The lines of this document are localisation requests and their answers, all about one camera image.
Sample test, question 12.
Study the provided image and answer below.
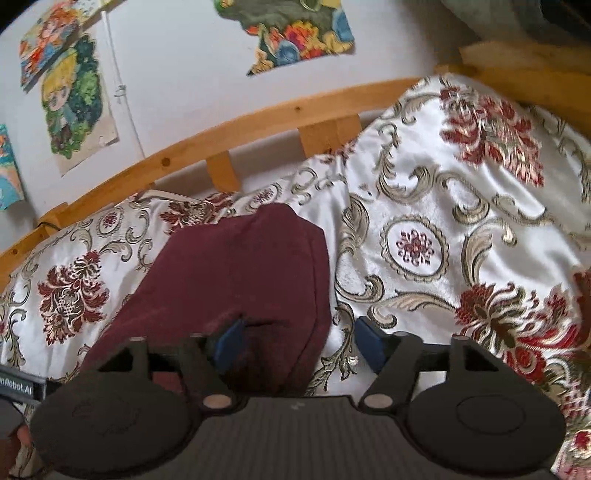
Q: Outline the grey-green dark cloth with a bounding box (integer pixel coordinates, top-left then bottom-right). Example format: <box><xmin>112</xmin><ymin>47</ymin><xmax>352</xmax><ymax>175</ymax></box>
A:
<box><xmin>436</xmin><ymin>0</ymin><xmax>591</xmax><ymax>47</ymax></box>

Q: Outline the colourful floral wall poster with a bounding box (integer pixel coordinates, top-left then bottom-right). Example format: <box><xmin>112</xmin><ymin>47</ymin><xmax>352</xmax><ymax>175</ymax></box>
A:
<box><xmin>213</xmin><ymin>0</ymin><xmax>357</xmax><ymax>77</ymax></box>

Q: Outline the maroon small cloth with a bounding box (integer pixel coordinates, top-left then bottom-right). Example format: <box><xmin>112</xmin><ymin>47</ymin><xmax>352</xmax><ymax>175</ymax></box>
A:
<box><xmin>78</xmin><ymin>203</ymin><xmax>332</xmax><ymax>398</ymax></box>

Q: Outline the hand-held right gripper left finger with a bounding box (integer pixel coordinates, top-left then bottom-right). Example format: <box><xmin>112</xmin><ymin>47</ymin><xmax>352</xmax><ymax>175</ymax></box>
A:
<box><xmin>98</xmin><ymin>318</ymin><xmax>246</xmax><ymax>412</ymax></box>

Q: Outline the green figure wall poster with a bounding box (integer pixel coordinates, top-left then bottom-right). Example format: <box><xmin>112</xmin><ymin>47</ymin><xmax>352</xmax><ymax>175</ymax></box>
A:
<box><xmin>41</xmin><ymin>33</ymin><xmax>120</xmax><ymax>177</ymax></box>

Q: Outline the white wall cable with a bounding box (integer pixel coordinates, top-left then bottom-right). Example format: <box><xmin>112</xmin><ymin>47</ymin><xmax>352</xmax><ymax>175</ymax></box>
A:
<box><xmin>100</xmin><ymin>10</ymin><xmax>147</xmax><ymax>158</ymax></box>

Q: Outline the wooden bed frame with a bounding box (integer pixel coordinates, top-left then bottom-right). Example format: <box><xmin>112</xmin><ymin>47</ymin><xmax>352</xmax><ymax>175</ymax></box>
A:
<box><xmin>0</xmin><ymin>39</ymin><xmax>591</xmax><ymax>291</ymax></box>

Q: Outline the orange and blue wall poster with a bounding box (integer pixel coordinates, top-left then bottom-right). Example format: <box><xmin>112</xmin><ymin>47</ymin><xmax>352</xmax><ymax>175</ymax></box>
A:
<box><xmin>19</xmin><ymin>0</ymin><xmax>105</xmax><ymax>93</ymax></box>

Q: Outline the white floral bedspread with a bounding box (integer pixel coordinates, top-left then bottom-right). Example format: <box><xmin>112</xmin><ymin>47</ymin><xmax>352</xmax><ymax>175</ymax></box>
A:
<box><xmin>0</xmin><ymin>74</ymin><xmax>591</xmax><ymax>480</ymax></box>

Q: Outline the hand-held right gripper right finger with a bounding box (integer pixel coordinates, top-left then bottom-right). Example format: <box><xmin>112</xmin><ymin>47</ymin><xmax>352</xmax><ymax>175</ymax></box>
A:
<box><xmin>355</xmin><ymin>316</ymin><xmax>502</xmax><ymax>412</ymax></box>

